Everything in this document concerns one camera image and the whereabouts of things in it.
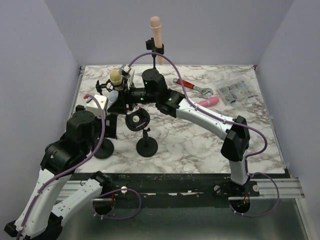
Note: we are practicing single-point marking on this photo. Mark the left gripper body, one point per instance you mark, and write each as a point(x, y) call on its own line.
point(107, 127)

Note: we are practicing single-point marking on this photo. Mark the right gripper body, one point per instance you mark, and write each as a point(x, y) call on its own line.
point(130, 97)

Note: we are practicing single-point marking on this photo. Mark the white grey-headed microphone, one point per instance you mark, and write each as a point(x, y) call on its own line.
point(113, 96)

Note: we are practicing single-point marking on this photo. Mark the black tripod shock-mount stand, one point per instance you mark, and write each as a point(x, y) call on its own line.
point(110, 86)

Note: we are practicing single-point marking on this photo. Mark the beige microphone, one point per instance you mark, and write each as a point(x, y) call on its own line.
point(116, 80)

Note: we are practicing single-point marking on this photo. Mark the black clip round-base stand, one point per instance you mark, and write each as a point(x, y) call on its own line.
point(106, 149)

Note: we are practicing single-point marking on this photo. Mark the black shock-mount round-base stand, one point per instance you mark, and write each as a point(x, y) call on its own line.
point(138, 121)

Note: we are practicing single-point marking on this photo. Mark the pink microphone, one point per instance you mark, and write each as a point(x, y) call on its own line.
point(211, 101)

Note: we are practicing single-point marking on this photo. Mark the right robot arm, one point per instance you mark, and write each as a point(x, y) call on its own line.
point(232, 131)

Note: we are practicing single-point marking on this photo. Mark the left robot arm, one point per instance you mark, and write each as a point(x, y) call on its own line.
point(43, 218)

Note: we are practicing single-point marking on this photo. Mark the tall black round-base stand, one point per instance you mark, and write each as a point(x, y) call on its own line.
point(150, 46)

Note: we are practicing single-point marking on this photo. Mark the peach microphone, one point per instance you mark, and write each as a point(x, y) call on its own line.
point(156, 27)

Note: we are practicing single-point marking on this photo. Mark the clear plastic parts box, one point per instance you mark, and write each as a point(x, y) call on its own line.
point(235, 90)

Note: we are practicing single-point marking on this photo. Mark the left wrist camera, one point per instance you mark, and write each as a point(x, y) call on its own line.
point(92, 106)

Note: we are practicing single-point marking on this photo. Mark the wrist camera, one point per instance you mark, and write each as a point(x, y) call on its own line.
point(92, 106)
point(127, 74)

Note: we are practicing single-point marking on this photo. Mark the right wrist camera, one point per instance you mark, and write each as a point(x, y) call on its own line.
point(127, 74)

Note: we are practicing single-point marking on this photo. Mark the red handled adjustable wrench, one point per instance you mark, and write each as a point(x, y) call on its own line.
point(203, 92)

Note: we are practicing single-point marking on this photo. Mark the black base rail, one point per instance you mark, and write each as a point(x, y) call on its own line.
point(164, 190)

